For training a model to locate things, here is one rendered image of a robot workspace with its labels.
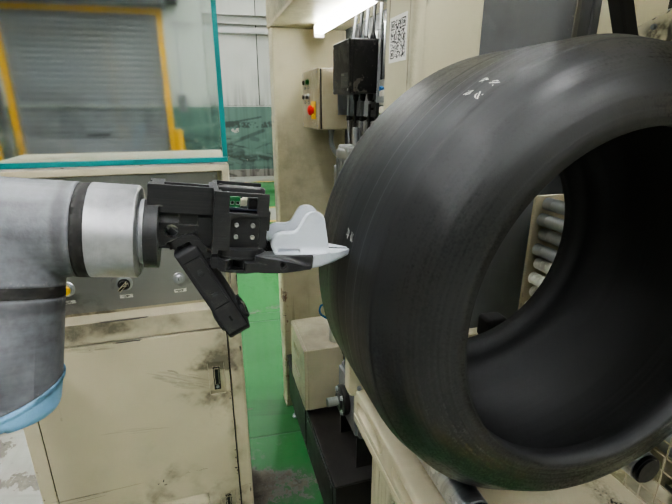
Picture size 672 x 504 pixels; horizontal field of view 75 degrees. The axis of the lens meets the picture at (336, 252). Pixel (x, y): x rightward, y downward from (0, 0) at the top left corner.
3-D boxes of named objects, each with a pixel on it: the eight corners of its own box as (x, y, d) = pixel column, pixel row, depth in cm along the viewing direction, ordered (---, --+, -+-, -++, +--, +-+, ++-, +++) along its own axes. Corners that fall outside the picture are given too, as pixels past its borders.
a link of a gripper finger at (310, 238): (362, 216, 46) (275, 211, 43) (355, 269, 48) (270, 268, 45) (352, 210, 49) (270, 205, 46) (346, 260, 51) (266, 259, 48)
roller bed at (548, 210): (517, 310, 113) (533, 195, 103) (564, 303, 117) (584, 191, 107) (578, 348, 95) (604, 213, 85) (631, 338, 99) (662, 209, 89)
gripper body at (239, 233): (278, 195, 42) (141, 186, 38) (271, 279, 45) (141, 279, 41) (266, 183, 49) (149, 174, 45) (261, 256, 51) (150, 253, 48)
